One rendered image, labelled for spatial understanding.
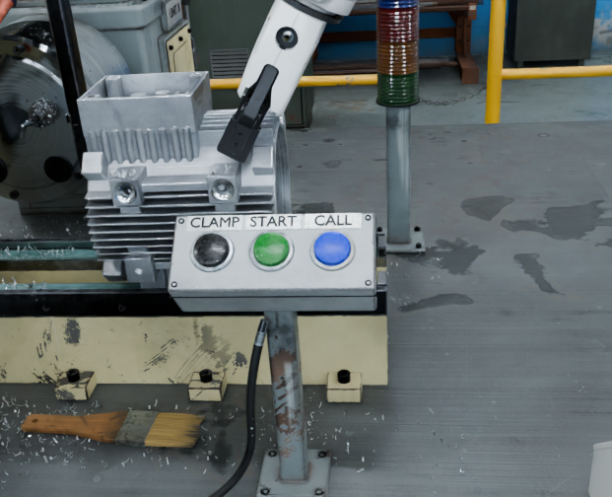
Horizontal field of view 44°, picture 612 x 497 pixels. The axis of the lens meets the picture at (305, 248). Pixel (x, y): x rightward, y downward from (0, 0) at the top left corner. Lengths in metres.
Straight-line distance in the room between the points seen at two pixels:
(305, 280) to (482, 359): 0.39
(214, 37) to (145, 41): 2.73
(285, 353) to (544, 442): 0.30
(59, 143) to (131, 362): 0.37
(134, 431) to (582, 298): 0.61
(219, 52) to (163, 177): 3.25
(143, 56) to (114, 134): 0.50
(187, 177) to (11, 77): 0.41
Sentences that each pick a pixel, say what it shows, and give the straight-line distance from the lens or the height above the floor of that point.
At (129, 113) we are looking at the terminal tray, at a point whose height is 1.13.
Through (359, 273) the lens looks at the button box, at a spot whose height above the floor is 1.05.
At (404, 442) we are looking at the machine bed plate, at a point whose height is 0.80.
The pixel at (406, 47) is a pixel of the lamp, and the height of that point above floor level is 1.11.
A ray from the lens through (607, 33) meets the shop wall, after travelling 6.10.
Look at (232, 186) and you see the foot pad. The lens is 0.77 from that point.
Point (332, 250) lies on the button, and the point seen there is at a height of 1.07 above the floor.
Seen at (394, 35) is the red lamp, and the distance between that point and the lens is 1.08.
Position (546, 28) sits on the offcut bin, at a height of 0.28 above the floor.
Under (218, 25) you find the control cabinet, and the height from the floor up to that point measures 0.64.
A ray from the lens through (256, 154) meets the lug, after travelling 0.78.
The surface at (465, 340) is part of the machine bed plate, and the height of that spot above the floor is 0.80.
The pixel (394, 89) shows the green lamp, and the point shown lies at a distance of 1.10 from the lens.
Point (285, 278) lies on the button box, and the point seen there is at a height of 1.05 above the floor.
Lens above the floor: 1.35
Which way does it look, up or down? 27 degrees down
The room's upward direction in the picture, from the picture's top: 4 degrees counter-clockwise
